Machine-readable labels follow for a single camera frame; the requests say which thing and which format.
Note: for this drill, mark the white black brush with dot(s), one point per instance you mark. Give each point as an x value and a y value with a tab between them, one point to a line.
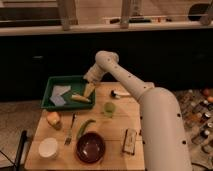
119	94

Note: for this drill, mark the green plastic cup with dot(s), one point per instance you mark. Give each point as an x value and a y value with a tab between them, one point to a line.
109	109

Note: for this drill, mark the brown rectangular sponge block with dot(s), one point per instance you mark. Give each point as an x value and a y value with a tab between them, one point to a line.
129	141

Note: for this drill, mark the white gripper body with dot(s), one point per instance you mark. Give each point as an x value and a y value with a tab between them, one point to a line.
94	74

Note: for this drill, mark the white cup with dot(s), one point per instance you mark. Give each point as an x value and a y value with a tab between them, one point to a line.
48	148

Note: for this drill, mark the orange yellow fruit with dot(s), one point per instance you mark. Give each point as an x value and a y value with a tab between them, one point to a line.
54	120

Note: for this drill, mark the wooden board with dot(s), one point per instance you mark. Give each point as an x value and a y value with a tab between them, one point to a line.
113	129

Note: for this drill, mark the green plastic tray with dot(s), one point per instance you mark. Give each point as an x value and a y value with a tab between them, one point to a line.
77	84

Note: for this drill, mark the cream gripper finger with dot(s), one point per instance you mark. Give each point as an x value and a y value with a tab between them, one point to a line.
89	88

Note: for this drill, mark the dark red bowl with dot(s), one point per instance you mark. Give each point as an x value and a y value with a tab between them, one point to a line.
90	147

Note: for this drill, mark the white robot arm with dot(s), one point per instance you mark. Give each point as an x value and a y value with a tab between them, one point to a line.
165	144

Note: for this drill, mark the metal fork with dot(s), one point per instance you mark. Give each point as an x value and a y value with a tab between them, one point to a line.
69	135

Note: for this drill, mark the light blue cloth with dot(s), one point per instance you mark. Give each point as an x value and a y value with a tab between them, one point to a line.
57	92

